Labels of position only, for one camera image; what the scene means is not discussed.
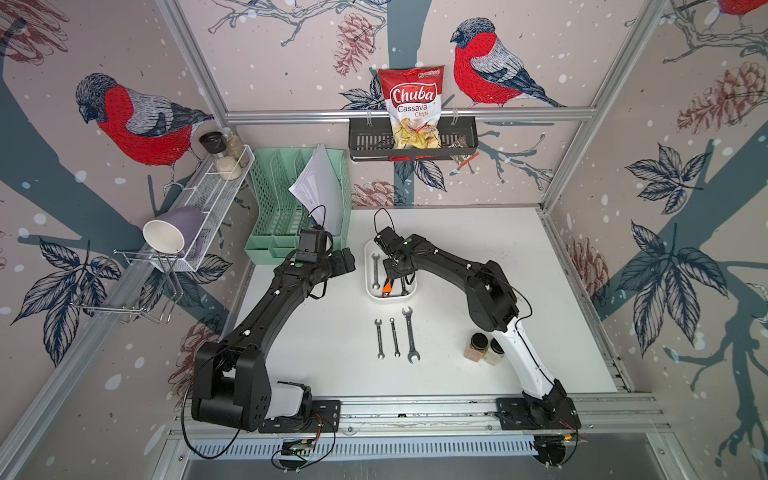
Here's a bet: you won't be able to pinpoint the small silver open-end wrench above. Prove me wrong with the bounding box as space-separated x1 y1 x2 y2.
389 317 401 358

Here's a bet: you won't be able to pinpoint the green plastic file organizer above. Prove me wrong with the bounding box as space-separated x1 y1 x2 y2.
244 147 353 266

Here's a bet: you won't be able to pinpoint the black wire wall basket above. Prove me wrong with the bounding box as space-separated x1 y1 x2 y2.
348 117 478 161

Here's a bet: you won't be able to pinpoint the red Chuba chips bag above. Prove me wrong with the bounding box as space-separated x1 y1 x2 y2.
378 66 444 150

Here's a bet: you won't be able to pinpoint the white paper sheets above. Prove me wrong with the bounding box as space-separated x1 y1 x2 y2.
289 144 343 236

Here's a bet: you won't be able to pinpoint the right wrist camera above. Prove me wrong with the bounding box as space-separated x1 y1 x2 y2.
374 227 405 257

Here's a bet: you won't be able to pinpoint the purple white cup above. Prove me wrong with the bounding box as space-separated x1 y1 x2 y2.
142 206 205 255

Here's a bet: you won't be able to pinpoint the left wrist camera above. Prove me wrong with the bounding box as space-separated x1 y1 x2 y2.
295 226 333 263

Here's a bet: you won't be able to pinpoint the electronics board with wires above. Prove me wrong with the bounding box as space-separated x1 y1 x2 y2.
270 437 329 472

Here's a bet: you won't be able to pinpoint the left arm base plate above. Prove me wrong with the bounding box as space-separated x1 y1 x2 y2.
258 399 342 434

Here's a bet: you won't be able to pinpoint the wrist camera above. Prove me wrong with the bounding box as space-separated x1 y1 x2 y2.
295 226 333 263
374 227 405 257

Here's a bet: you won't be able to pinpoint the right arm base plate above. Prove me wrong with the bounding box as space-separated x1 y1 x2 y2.
495 396 582 431

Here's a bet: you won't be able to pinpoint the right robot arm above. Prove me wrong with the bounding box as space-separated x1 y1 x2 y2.
374 227 581 431

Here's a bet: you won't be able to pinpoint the white spice jar black lid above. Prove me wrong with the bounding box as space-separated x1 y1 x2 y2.
483 338 505 365

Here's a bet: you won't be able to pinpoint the silver wrench marked 11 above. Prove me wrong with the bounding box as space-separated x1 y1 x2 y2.
374 319 386 360

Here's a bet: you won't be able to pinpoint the chrome wire cup holder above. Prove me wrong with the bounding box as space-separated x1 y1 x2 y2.
68 249 184 325

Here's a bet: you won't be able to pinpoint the white plastic storage box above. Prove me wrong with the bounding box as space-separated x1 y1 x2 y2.
364 240 418 303

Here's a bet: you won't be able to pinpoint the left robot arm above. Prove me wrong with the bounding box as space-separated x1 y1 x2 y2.
191 248 355 432

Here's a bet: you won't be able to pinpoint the brown spice jar black lid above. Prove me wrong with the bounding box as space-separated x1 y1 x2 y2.
463 332 489 362

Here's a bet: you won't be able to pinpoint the clear glass spice jar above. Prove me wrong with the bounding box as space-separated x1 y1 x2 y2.
221 127 249 168

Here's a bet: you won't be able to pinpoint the large silver open-end wrench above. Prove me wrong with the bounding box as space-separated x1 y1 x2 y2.
402 306 421 364

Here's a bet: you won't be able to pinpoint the white wire wall shelf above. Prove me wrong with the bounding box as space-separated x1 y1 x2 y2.
147 146 255 272

